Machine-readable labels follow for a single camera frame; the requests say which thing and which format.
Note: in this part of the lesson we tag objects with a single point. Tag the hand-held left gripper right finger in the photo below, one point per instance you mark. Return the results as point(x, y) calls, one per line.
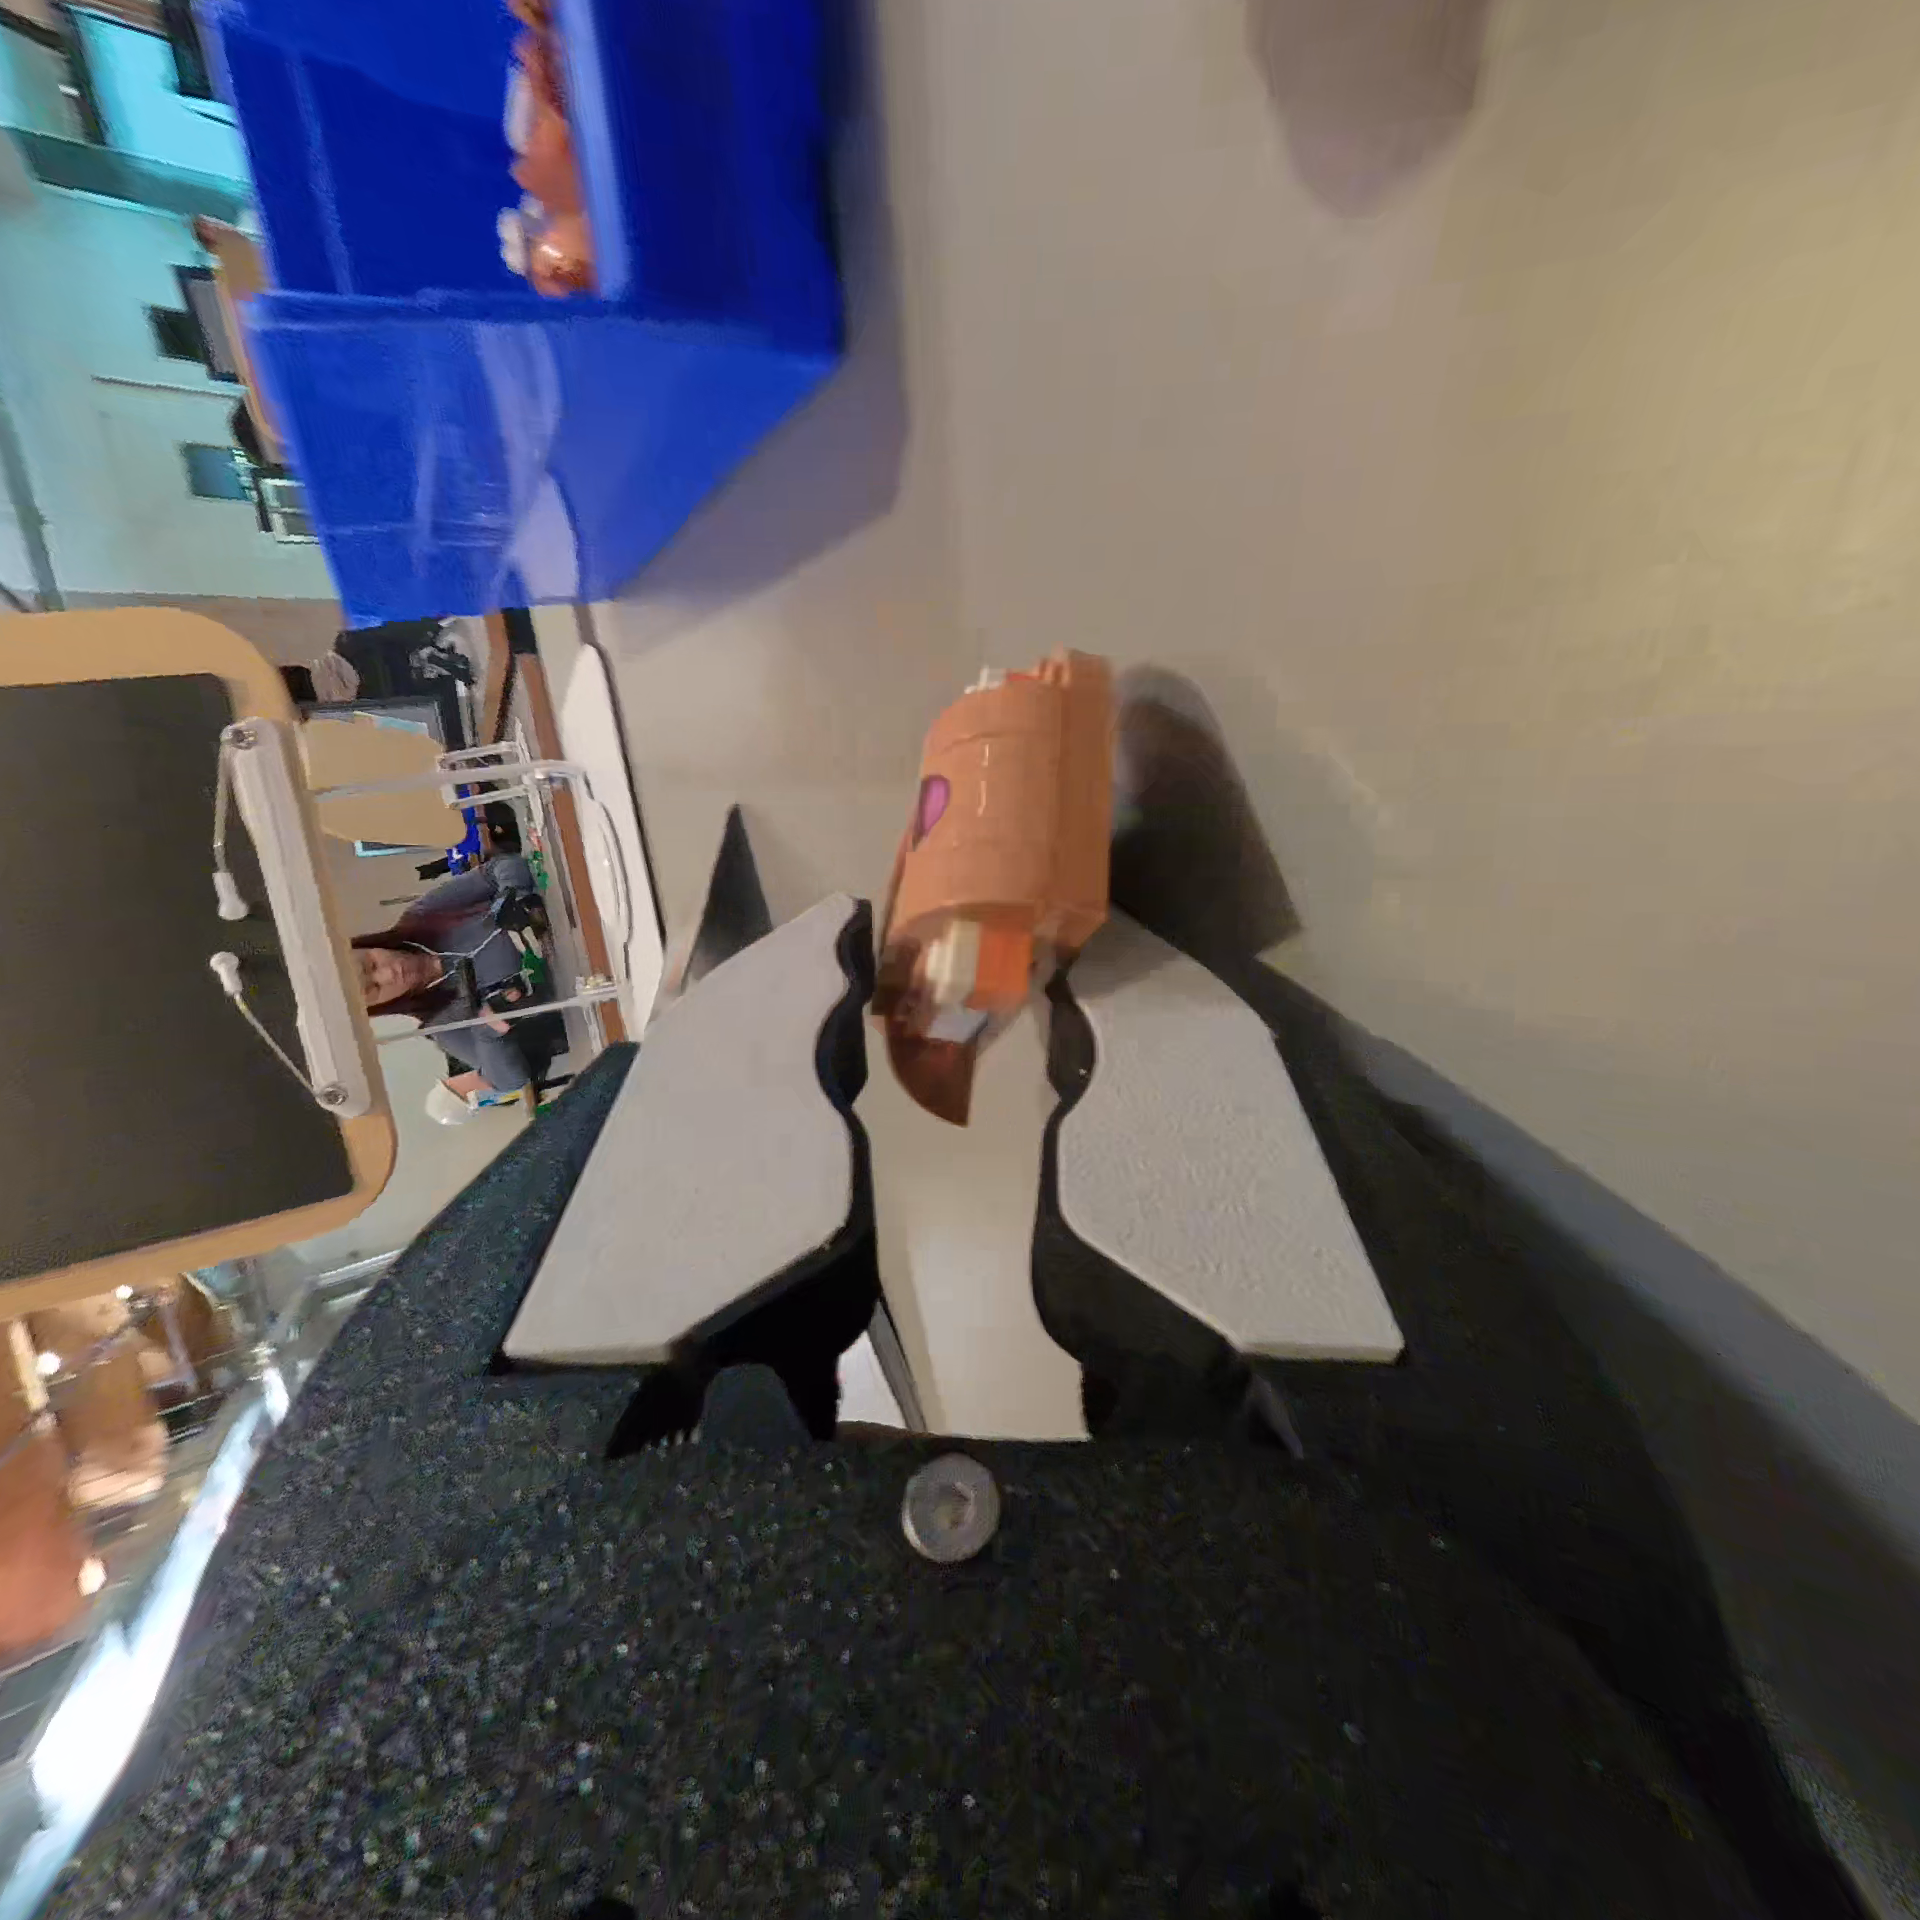
point(1215, 1184)

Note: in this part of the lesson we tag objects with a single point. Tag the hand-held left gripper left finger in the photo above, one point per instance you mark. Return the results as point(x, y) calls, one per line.
point(704, 1172)

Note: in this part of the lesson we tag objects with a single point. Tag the brown lego model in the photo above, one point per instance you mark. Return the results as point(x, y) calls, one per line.
point(996, 811)

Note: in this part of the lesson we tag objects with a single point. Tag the blue plastic bin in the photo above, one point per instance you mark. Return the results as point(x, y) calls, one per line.
point(523, 452)

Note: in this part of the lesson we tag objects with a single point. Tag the pile of brown lego pieces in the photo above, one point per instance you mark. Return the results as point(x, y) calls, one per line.
point(546, 150)

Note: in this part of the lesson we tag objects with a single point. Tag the clear acrylic stand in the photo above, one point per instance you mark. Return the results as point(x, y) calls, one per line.
point(511, 772)

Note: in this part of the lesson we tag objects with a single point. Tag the white rounded board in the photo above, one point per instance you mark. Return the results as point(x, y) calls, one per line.
point(600, 706)

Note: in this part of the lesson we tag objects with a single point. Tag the brown-edged desk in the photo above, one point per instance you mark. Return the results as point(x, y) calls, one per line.
point(523, 706)

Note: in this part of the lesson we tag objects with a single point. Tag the wood-framed black board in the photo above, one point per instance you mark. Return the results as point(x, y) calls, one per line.
point(136, 975)

